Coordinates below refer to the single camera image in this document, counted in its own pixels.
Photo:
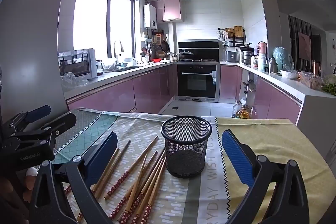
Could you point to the wok with lid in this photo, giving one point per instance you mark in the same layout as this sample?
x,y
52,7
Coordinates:
x,y
186,55

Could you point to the pink kettle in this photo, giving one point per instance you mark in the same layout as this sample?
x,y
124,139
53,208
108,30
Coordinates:
x,y
261,49

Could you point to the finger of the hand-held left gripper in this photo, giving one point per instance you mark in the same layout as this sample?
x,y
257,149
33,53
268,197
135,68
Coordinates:
x,y
39,111
64,121

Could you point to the pink wall cabinet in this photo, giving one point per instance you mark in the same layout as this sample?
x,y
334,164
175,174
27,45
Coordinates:
x,y
168,8

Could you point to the black wall rack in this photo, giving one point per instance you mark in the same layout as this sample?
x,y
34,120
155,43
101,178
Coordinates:
x,y
237,42

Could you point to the clear plastic food container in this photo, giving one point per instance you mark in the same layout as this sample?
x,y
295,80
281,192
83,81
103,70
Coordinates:
x,y
311,80

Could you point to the clear plastic bag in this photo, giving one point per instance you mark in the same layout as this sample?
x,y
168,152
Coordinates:
x,y
69,81

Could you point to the stainless steel steamer pot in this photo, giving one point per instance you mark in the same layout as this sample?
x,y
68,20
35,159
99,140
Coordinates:
x,y
246,57

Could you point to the white toaster oven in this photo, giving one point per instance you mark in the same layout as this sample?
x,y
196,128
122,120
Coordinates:
x,y
78,64

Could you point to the yellow cooking oil bottle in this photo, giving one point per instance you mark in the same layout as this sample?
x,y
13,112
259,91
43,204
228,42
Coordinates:
x,y
243,113

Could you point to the white wall water heater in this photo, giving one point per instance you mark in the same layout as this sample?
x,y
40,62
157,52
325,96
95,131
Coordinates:
x,y
150,15

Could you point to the framed wall picture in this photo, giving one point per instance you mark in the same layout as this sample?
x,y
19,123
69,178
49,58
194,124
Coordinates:
x,y
304,47

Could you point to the bunch of wooden chopsticks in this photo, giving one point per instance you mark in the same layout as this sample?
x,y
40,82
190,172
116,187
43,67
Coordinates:
x,y
139,174

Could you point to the person's left hand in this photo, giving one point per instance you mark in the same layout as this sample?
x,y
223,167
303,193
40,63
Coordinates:
x,y
30,183

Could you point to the kitchen faucet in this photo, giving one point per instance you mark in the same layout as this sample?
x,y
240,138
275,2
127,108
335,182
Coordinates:
x,y
118,47

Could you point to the silver rice cooker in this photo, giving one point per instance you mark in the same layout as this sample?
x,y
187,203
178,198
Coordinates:
x,y
232,56

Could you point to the gas stove top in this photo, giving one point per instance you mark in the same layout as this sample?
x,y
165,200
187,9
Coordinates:
x,y
207,59

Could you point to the black mesh holder cup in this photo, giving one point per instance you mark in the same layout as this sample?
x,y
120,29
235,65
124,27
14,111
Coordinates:
x,y
186,150

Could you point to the white kitchen countertop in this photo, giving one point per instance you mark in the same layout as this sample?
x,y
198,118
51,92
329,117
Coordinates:
x,y
110,76

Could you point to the built-in black oven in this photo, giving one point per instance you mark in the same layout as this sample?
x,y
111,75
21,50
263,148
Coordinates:
x,y
197,82

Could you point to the pink base cabinets long row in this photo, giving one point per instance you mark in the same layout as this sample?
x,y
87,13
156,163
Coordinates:
x,y
147,90

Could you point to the wooden cutting board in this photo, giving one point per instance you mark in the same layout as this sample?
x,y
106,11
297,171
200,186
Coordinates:
x,y
238,32

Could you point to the kitchen window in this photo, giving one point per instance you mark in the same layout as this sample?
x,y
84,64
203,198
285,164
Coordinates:
x,y
92,16

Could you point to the hanging black pan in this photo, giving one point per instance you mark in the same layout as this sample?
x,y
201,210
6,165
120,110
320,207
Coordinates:
x,y
164,46

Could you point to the black range hood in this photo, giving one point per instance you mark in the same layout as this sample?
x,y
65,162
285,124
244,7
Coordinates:
x,y
202,49

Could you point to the pink base cabinets under counter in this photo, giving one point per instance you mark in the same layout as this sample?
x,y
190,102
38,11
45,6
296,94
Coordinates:
x,y
273,100

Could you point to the patchwork tablecloth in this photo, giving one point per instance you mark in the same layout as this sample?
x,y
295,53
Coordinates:
x,y
275,150

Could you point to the green leafy vegetables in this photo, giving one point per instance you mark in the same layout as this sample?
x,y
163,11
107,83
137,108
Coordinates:
x,y
329,88

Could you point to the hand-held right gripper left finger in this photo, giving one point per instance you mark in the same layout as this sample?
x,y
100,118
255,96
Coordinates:
x,y
102,158

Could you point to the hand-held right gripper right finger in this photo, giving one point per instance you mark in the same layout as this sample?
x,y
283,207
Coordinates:
x,y
237,158

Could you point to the stainless steel thermos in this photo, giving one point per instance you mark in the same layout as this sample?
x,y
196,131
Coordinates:
x,y
273,65

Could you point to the white bowl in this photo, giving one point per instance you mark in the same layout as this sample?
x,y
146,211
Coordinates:
x,y
288,74

